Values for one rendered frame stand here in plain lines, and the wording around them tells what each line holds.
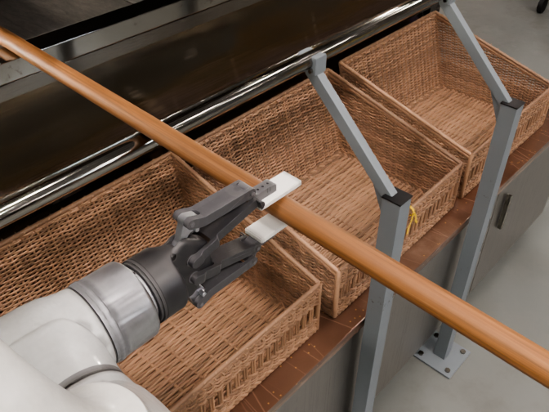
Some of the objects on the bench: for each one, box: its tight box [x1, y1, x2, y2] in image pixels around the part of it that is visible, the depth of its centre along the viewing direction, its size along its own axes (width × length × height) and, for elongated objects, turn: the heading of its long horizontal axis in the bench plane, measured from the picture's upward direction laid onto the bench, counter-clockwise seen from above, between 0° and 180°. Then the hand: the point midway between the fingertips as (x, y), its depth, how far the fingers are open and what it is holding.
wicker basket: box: [0, 151, 322, 412], centre depth 124 cm, size 49×56×28 cm
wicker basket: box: [338, 11, 549, 198], centre depth 191 cm, size 49×56×28 cm
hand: (274, 206), depth 74 cm, fingers open, 4 cm apart
